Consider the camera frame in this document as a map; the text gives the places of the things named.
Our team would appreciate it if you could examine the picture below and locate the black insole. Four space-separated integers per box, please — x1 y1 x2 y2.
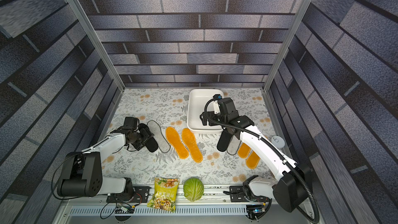
217 130 233 152
139 123 159 152

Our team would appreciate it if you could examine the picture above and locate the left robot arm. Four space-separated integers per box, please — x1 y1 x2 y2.
57 117 158 201

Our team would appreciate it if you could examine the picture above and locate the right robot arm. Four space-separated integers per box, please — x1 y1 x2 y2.
203 94 319 223

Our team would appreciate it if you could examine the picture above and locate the white plastic storage box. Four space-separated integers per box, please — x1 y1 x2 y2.
186 88 227 134

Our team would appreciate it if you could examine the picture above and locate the grey felt insole right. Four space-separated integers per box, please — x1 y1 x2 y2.
227 136 241 156

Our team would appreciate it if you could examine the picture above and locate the grey felt insole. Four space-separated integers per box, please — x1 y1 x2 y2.
147 120 171 153
227 136 241 156

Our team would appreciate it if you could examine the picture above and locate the grey felt insole left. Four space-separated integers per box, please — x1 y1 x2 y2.
147 120 171 153

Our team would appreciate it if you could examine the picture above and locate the orange insole far right inner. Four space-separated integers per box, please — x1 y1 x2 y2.
237 143 251 159

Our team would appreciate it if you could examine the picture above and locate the orange insole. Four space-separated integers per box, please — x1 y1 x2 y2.
181 128 203 163
237 143 251 159
165 127 189 159
246 151 260 170

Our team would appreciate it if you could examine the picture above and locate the orange insole centre left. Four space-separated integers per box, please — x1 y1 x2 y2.
165 127 189 159

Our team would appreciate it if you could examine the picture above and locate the orange insole centre right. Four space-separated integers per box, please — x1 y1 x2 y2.
181 128 203 163

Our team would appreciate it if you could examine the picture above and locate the orange insole far right outer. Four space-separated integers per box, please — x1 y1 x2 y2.
246 151 260 170

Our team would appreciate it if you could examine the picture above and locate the pink can white lid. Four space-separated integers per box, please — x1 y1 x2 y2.
271 135 286 149

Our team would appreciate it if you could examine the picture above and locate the green yellow snack bag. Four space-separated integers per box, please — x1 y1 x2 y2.
147 177 180 213

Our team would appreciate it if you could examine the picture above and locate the green cabbage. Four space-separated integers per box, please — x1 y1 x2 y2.
183 177 204 202

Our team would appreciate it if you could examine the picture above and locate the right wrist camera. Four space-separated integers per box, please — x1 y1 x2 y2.
213 94 223 100

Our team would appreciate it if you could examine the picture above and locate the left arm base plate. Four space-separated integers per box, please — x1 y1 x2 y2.
106 186 151 204

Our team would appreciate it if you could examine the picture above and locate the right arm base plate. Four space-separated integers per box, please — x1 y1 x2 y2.
224 185 271 203

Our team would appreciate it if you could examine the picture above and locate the aluminium front rail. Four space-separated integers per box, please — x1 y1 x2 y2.
53 185 308 224

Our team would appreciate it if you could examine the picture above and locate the black corrugated cable conduit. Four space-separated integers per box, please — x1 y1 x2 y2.
203 97 321 224

